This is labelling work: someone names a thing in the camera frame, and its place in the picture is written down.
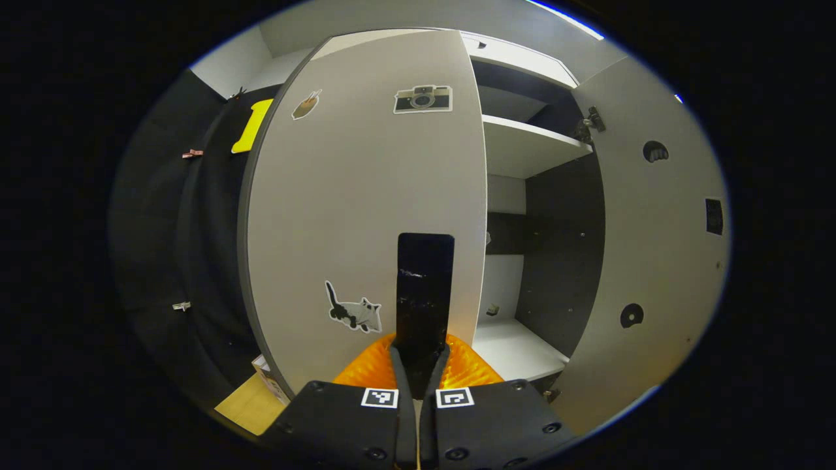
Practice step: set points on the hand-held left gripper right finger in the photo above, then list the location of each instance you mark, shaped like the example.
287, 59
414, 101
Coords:
430, 424

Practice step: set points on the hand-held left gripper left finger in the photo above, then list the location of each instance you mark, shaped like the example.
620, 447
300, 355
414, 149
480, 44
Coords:
405, 424

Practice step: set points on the grey double-door shoe cabinet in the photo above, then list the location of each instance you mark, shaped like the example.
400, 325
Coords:
562, 248

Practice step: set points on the cabinet door with camera sticker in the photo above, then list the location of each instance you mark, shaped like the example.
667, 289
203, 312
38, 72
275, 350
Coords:
353, 196

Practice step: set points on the white cabinet shelf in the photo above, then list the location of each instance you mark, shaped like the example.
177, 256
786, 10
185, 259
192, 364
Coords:
522, 147
516, 352

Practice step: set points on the metal door hinge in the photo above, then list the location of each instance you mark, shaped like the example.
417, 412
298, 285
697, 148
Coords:
551, 394
590, 124

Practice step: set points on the beige cabinet flap panel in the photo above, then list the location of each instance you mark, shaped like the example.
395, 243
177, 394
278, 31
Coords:
522, 59

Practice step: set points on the white spine book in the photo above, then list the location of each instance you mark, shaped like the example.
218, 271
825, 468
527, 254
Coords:
271, 378

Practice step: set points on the silver clip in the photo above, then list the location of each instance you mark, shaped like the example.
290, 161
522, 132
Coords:
181, 305

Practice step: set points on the red clip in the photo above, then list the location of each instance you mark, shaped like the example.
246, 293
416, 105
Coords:
192, 154

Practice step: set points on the black clip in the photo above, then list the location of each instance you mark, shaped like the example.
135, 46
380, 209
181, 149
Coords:
237, 94

